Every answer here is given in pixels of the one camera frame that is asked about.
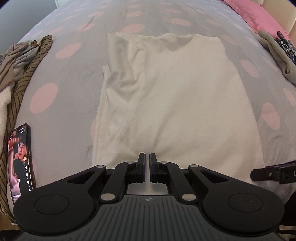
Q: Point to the smartphone with lit screen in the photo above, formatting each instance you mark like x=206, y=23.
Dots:
x=20, y=167

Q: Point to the folded khaki fleece garment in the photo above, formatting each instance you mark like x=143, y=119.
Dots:
x=285, y=64

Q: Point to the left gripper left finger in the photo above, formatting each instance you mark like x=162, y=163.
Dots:
x=124, y=174

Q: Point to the tan beige garment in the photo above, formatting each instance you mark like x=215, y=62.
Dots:
x=8, y=59

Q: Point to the white long-sleeve shirt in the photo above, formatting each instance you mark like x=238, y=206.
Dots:
x=179, y=97

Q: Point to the beige headboard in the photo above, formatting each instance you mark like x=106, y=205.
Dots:
x=283, y=12

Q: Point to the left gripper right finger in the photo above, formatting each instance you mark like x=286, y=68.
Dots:
x=171, y=175

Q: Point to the folded dark floral garment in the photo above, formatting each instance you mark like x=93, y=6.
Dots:
x=287, y=46

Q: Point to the pink pillow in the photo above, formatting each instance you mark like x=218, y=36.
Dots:
x=256, y=17

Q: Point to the grey garment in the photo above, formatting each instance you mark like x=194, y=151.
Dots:
x=24, y=59

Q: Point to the cream textured garment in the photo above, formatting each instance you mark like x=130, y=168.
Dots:
x=5, y=99

